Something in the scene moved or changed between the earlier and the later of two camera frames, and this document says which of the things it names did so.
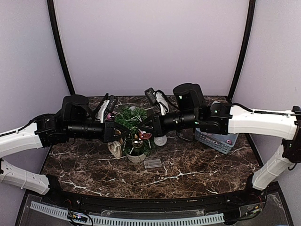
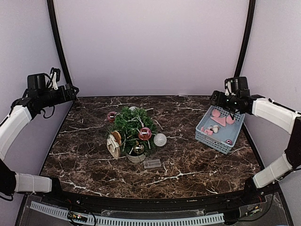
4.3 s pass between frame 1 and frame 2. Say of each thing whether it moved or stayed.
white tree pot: stayed
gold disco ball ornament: moved
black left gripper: moved
